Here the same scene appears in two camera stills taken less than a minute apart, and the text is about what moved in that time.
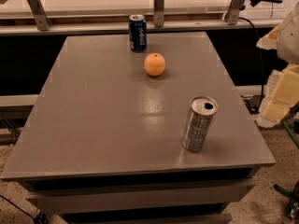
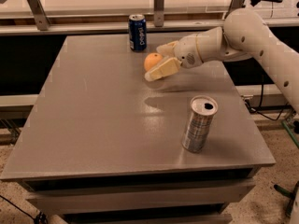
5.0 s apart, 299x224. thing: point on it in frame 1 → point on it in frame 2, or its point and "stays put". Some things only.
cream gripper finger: x=282 y=96 → x=170 y=66
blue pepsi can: x=137 y=33 stays put
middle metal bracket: x=159 y=6 stays put
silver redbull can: x=198 y=123 stays put
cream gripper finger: x=269 y=41 → x=167 y=49
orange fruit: x=154 y=64 stays put
